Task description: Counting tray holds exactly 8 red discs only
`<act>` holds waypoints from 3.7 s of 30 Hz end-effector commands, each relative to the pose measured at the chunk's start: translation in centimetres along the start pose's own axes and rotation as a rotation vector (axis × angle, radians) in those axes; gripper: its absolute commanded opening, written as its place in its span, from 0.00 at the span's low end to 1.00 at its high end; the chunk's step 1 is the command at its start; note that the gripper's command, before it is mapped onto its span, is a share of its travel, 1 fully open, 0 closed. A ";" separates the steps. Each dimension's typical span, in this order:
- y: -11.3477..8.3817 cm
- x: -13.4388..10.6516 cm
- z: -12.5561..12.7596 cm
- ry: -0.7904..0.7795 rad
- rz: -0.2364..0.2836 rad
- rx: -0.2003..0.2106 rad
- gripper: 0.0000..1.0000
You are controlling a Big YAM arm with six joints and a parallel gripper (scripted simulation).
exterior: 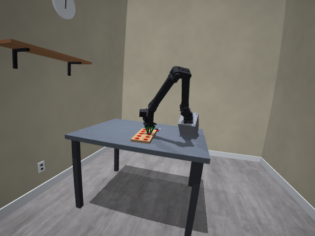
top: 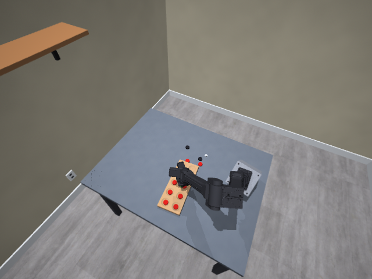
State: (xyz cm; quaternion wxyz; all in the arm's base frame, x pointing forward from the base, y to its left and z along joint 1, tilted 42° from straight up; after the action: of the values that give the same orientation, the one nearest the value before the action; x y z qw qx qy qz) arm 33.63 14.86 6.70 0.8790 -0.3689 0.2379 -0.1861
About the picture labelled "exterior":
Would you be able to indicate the tan tray with round pockets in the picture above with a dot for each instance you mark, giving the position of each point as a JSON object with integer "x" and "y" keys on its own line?
{"x": 143, "y": 136}

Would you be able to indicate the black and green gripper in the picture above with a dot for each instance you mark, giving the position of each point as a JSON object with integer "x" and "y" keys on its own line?
{"x": 149, "y": 125}

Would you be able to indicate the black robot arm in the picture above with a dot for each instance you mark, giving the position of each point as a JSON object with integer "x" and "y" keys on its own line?
{"x": 176, "y": 73}

